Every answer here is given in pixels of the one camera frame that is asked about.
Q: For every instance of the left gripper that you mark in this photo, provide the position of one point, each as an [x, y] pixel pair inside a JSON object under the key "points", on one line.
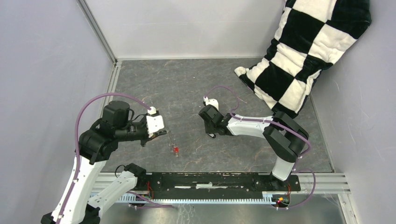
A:
{"points": [[147, 138]]}

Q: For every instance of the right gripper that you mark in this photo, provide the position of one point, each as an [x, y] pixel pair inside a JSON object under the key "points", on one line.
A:
{"points": [[208, 129]]}

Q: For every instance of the large metal keyring plate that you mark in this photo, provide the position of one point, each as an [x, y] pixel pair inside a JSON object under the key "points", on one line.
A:
{"points": [[171, 142]]}

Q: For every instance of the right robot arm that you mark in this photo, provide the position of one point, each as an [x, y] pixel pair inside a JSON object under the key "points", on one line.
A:
{"points": [[286, 137]]}

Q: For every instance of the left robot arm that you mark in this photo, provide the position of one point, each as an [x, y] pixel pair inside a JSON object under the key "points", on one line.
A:
{"points": [[96, 145]]}

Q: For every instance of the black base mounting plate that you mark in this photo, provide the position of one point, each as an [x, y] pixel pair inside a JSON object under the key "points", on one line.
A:
{"points": [[212, 193]]}

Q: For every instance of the black and white checkered blanket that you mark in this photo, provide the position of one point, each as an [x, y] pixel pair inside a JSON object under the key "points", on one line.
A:
{"points": [[312, 36]]}

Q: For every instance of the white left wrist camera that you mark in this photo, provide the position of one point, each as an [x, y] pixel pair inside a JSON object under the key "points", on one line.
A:
{"points": [[154, 123]]}

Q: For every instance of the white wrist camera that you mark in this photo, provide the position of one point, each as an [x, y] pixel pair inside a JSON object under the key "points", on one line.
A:
{"points": [[211, 101], [154, 123]]}

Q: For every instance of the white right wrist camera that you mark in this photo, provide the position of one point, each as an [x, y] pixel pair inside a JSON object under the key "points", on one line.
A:
{"points": [[211, 101]]}

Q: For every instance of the white slotted cable duct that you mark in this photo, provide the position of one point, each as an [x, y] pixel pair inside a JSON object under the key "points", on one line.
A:
{"points": [[263, 199]]}

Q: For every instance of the aluminium frame rail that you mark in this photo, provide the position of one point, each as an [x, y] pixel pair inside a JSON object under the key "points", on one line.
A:
{"points": [[320, 183]]}

